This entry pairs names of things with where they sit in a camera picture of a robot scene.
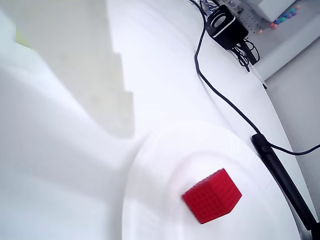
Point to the row of coloured beads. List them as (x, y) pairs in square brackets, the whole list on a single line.
[(283, 18)]

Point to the white pen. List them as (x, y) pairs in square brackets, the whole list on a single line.
[(258, 76)]

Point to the red cube block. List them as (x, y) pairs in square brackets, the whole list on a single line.
[(212, 197)]

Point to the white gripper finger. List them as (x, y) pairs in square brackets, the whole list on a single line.
[(82, 57), (50, 162)]

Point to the white box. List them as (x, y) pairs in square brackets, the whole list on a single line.
[(275, 7)]

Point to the black speaker box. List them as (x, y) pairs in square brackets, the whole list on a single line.
[(227, 27)]

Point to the white round plate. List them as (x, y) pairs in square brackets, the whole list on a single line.
[(160, 190)]

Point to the black stand bar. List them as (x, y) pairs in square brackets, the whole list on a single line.
[(282, 175)]

